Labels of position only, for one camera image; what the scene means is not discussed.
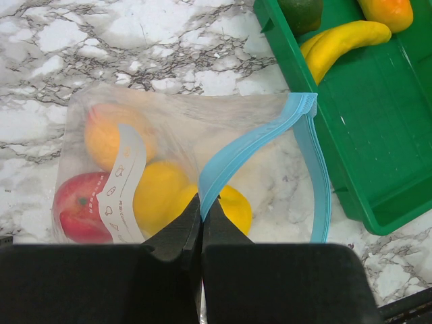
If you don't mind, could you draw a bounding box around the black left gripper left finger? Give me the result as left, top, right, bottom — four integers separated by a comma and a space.
1, 197, 202, 323

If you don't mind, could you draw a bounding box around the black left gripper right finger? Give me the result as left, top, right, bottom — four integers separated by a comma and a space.
201, 202, 381, 323

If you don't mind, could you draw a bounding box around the yellow apple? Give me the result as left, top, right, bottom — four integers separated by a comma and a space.
182, 184, 253, 237

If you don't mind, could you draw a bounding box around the yellow lemon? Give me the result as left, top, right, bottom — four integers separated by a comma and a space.
133, 161, 189, 238

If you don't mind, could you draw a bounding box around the red apple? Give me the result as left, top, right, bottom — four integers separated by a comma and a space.
53, 171, 112, 244

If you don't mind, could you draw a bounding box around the clear zip top bag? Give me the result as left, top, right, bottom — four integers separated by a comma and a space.
52, 84, 331, 244

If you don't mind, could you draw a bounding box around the peach with green leaf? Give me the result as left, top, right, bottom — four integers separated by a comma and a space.
84, 103, 157, 172

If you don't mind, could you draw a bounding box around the yellow banana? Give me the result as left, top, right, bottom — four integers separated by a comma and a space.
300, 20, 392, 84

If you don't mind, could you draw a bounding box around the green avocado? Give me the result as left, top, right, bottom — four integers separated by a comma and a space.
278, 0, 323, 37

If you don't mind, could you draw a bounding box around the green plastic tray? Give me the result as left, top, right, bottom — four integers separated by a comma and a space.
254, 1, 431, 236

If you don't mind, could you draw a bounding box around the yellow orange mango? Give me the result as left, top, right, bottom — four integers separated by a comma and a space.
357, 0, 414, 34

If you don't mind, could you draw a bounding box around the black mounting rail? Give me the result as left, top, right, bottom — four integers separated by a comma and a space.
378, 288, 432, 324

